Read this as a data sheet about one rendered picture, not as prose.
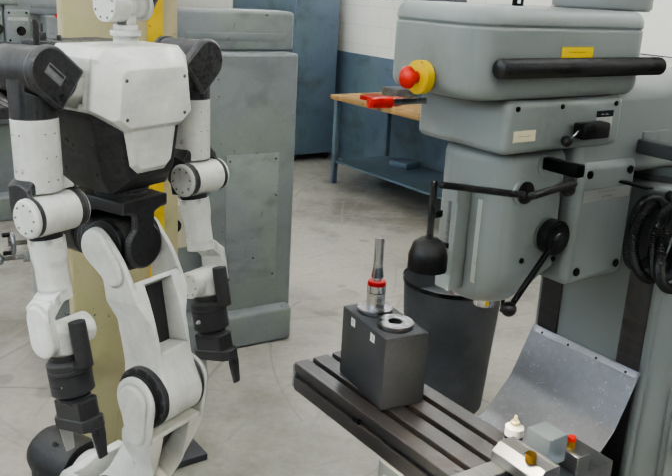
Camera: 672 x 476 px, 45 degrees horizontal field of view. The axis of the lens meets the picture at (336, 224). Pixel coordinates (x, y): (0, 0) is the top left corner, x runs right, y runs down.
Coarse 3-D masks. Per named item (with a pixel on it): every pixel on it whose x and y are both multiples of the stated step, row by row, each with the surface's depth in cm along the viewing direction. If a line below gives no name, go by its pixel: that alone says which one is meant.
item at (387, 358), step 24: (360, 312) 203; (384, 312) 201; (360, 336) 200; (384, 336) 191; (408, 336) 192; (360, 360) 201; (384, 360) 191; (408, 360) 194; (360, 384) 202; (384, 384) 193; (408, 384) 196; (384, 408) 195
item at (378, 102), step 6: (390, 96) 155; (366, 102) 153; (372, 102) 152; (378, 102) 153; (384, 102) 153; (390, 102) 154; (396, 102) 156; (402, 102) 157; (408, 102) 157; (414, 102) 158; (420, 102) 159; (426, 102) 160
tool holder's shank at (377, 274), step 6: (378, 240) 199; (384, 240) 199; (378, 246) 199; (378, 252) 200; (378, 258) 200; (378, 264) 200; (372, 270) 202; (378, 270) 201; (372, 276) 202; (378, 276) 201
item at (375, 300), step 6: (372, 288) 201; (378, 288) 201; (384, 288) 202; (372, 294) 202; (378, 294) 202; (384, 294) 203; (366, 300) 204; (372, 300) 202; (378, 300) 202; (384, 300) 203; (372, 306) 203; (378, 306) 202; (384, 306) 204
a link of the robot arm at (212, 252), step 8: (208, 240) 197; (192, 248) 196; (200, 248) 196; (208, 248) 197; (216, 248) 200; (208, 256) 203; (216, 256) 202; (224, 256) 202; (216, 264) 202; (224, 264) 202
